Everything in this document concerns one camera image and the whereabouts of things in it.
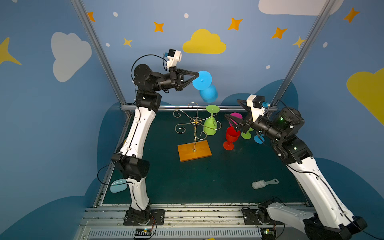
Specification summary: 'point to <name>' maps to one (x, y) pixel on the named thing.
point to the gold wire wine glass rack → (202, 132)
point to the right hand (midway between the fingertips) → (235, 104)
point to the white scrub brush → (261, 184)
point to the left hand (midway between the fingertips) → (197, 75)
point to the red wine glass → (232, 135)
